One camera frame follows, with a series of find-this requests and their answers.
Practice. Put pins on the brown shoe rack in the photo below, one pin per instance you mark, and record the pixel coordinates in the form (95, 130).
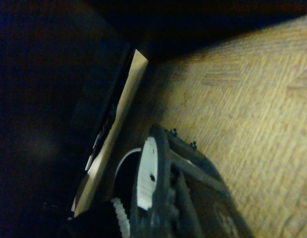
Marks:
(44, 37)

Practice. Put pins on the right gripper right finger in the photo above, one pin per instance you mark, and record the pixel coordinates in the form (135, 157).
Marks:
(200, 163)

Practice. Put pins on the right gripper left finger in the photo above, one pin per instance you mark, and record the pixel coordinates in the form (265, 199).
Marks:
(161, 178)

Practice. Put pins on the black shoe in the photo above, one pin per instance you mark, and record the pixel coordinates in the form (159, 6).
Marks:
(123, 178)

